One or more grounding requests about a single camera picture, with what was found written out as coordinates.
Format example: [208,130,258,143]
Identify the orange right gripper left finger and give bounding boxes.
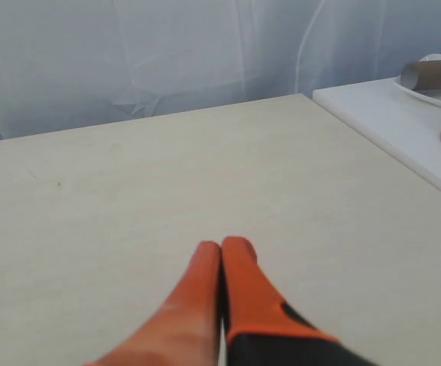
[90,241,221,366]

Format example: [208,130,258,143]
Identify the cardboard tube roll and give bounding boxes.
[400,60,441,92]

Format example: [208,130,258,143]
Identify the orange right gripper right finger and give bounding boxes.
[221,236,371,365]

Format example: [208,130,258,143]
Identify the white side table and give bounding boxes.
[312,78,441,191]

